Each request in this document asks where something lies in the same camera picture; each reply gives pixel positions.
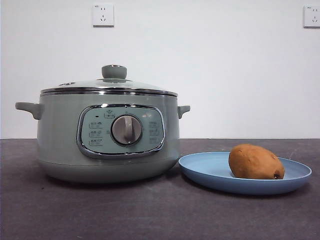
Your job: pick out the glass lid with green knob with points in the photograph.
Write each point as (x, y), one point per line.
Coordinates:
(113, 72)

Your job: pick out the brown potato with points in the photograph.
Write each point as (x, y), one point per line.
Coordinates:
(255, 161)

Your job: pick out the blue round plate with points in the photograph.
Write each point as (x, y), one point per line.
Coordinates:
(207, 170)

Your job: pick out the pale green electric steamer pot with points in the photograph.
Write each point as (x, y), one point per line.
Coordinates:
(58, 130)

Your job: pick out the white wall socket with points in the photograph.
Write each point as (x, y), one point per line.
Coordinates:
(312, 16)
(103, 15)

